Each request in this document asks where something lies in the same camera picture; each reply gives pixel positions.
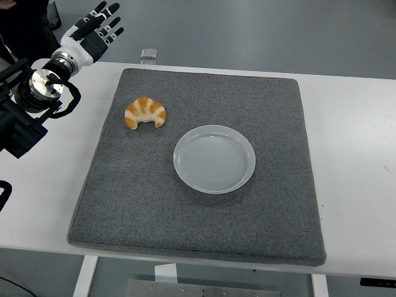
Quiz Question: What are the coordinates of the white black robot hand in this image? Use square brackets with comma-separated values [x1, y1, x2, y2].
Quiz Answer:
[58, 1, 125, 67]

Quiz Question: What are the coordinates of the orange white croissant bread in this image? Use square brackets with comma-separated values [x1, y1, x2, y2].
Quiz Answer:
[124, 96, 168, 131]

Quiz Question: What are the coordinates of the pale grey round plate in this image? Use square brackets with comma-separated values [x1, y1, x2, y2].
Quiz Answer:
[172, 124, 257, 195]

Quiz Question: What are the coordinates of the grey metal plate with screws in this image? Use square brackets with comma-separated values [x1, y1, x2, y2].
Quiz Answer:
[126, 278, 281, 297]

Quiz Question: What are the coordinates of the grey mesh waste bin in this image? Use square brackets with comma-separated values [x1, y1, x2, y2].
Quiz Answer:
[49, 12, 63, 31]

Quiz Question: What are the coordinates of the person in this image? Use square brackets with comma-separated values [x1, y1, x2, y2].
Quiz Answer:
[0, 0, 62, 64]

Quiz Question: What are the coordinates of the grey felt mat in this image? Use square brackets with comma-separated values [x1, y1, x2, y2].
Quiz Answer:
[67, 67, 328, 267]

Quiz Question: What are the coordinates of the white table leg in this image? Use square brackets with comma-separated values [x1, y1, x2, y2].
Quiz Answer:
[311, 273, 329, 297]
[72, 256, 99, 297]

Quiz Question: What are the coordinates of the black table control panel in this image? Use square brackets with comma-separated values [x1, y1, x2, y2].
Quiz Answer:
[359, 277, 396, 287]

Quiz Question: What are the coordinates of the black floor cable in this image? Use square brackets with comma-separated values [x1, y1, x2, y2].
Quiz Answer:
[0, 273, 33, 297]

